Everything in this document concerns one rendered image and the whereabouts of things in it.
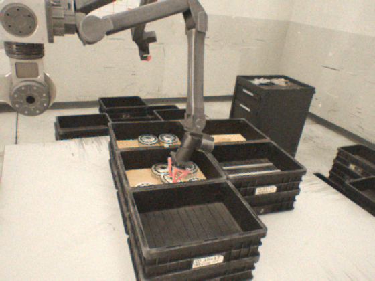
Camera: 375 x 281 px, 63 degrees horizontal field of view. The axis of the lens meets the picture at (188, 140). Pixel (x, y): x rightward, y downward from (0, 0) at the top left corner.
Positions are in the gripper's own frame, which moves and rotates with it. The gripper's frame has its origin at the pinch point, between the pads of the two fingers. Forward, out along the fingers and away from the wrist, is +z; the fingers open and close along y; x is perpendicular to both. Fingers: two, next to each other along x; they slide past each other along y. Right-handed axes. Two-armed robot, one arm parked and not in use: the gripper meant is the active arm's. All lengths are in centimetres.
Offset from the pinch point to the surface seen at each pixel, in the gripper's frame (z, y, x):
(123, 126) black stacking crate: 1.3, 48.3, 12.1
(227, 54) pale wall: -57, 336, -189
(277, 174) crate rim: -16.6, -11.0, -39.6
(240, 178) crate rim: -11.2, -10.8, -22.6
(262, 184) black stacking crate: -10.3, -9.7, -36.1
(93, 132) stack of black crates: 36, 117, 11
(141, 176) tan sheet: 8.8, 11.9, 7.7
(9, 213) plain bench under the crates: 38, 15, 53
